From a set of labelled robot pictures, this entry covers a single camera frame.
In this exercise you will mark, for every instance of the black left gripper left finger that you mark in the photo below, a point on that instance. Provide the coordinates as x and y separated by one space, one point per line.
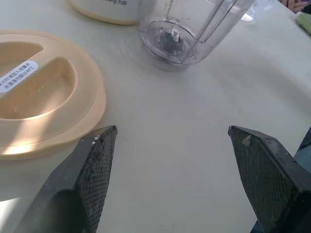
73 184

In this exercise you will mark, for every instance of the cream plastic blender lid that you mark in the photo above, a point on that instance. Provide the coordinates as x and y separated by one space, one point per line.
85 72

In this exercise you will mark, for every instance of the white blender base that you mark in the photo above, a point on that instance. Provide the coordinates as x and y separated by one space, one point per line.
109 12

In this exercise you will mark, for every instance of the green cloth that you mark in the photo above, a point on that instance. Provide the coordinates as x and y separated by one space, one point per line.
305 23

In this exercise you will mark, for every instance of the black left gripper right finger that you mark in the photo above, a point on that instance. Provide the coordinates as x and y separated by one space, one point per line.
267 179

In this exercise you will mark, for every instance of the clear blender jar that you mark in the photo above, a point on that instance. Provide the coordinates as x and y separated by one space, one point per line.
170 48

